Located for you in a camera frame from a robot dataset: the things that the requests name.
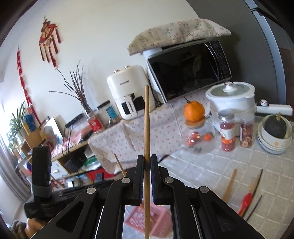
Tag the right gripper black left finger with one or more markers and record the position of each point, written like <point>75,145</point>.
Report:
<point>124,192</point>

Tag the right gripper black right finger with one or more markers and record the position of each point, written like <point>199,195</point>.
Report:
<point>184,202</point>

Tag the pink plastic utensil basket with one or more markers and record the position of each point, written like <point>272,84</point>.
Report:
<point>160,220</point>

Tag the brown wooden chopstick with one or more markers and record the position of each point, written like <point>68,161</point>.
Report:
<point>147,162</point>

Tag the packaged bamboo chopsticks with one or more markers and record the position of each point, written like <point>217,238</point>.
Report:
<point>229,187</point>

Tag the red plastic spoon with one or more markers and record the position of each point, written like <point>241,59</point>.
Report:
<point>247,199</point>

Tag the black chopstick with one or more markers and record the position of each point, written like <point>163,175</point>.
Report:
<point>251,212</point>

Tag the person's left hand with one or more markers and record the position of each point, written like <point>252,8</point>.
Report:
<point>33,226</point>

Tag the wooden chopstick in basket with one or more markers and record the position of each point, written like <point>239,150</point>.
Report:
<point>120,166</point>

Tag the cherry print white cloth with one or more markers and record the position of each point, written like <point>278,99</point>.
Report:
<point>122,143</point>

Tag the grey grid tablecloth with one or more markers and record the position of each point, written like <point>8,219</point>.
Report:
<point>214,169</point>

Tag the dried branches in jar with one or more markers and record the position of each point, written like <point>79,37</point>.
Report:
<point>75,89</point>

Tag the green potted plant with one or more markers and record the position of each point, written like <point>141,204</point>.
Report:
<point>16,134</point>

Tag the glass jar blue label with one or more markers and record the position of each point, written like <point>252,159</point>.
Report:
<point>112,114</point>

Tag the large orange pomelo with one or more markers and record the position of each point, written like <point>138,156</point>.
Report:
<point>194,111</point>

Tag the jar of red goji berries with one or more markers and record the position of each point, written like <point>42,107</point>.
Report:
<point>227,129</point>

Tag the white air fryer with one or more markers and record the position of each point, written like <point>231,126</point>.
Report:
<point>127,87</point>

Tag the jar of dried fruit rings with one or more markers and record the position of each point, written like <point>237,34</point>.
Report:
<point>247,121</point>

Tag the stacked white ceramic bowls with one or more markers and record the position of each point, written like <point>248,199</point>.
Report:
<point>272,144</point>

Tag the white electric cooking pot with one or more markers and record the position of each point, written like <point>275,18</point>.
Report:
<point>240,98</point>

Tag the black and white microwave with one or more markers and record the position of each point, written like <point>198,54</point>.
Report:
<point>186,68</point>

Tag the dark green squash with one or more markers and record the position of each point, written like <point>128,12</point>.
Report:
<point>276,126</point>

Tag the floral cloth microwave cover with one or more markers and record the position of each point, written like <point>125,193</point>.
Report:
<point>176,33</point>

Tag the red Chinese knot decoration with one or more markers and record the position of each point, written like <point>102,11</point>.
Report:
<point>48,42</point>

